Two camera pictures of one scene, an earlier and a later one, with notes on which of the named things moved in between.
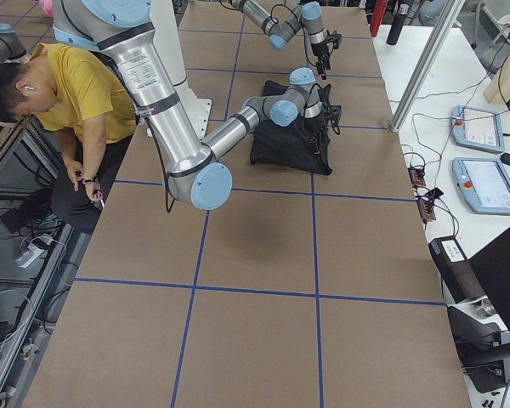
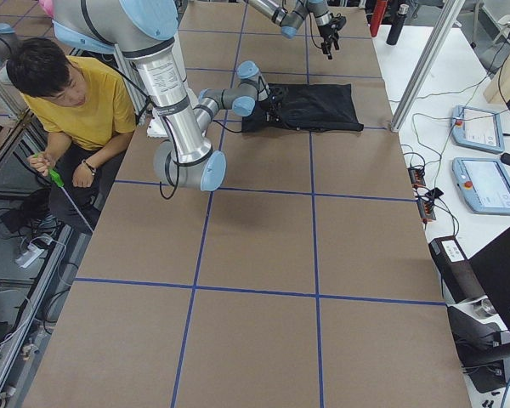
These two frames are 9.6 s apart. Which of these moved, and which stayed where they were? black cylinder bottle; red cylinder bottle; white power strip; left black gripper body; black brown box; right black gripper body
Moved: right black gripper body; left black gripper body
Stayed: white power strip; black cylinder bottle; black brown box; red cylinder bottle
